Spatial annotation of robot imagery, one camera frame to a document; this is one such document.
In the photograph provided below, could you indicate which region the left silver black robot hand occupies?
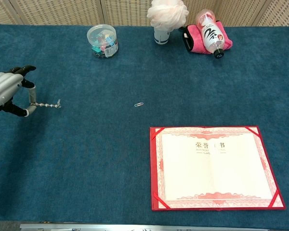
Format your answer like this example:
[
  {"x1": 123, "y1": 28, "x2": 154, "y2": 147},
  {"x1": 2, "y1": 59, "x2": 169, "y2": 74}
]
[{"x1": 0, "y1": 65, "x2": 37, "y2": 118}]

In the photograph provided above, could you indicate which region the clear jar of binder clips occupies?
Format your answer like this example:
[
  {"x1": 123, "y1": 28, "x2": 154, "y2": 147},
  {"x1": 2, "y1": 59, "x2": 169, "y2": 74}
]
[{"x1": 87, "y1": 24, "x2": 119, "y2": 59}]

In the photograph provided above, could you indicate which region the woven screen panel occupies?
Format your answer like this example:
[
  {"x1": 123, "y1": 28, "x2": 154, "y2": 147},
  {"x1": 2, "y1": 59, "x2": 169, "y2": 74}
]
[
  {"x1": 101, "y1": 0, "x2": 221, "y2": 27},
  {"x1": 0, "y1": 0, "x2": 19, "y2": 25},
  {"x1": 254, "y1": 0, "x2": 289, "y2": 27},
  {"x1": 11, "y1": 0, "x2": 104, "y2": 26},
  {"x1": 218, "y1": 0, "x2": 272, "y2": 27}
]

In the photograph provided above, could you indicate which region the blue felt table cloth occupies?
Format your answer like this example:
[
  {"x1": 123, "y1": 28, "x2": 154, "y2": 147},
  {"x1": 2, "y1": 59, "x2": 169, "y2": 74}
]
[{"x1": 0, "y1": 23, "x2": 289, "y2": 224}]

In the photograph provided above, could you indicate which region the white cup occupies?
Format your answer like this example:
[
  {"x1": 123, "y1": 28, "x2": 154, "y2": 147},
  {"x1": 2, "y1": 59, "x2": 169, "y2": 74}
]
[{"x1": 154, "y1": 25, "x2": 171, "y2": 45}]

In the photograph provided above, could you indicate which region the red certificate folder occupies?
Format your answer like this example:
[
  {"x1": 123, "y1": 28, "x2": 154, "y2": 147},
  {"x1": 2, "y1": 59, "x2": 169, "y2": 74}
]
[{"x1": 149, "y1": 125, "x2": 286, "y2": 212}]

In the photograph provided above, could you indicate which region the white pink bath pouf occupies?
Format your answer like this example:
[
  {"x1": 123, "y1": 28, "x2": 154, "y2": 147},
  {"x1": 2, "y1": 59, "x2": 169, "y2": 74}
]
[{"x1": 146, "y1": 0, "x2": 189, "y2": 31}]

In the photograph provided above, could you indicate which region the pink folded cloth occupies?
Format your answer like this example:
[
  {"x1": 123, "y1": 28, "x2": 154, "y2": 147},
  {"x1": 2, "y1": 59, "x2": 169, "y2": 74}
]
[{"x1": 183, "y1": 21, "x2": 234, "y2": 53}]

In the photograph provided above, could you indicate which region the clear bottle with white label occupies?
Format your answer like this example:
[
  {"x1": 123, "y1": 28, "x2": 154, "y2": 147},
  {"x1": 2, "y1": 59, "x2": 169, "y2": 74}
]
[{"x1": 196, "y1": 9, "x2": 225, "y2": 59}]

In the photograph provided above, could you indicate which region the cream certificate sheet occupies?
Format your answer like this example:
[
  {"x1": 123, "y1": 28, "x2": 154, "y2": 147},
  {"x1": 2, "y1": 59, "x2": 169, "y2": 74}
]
[{"x1": 161, "y1": 133, "x2": 276, "y2": 202}]

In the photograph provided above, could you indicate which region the black strap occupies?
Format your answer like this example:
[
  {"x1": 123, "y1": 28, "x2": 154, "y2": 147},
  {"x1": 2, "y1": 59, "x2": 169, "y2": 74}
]
[{"x1": 182, "y1": 31, "x2": 196, "y2": 51}]

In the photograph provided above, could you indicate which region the aluminium frame rail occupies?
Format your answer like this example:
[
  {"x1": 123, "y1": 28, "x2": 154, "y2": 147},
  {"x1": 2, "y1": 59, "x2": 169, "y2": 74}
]
[{"x1": 19, "y1": 223, "x2": 289, "y2": 231}]

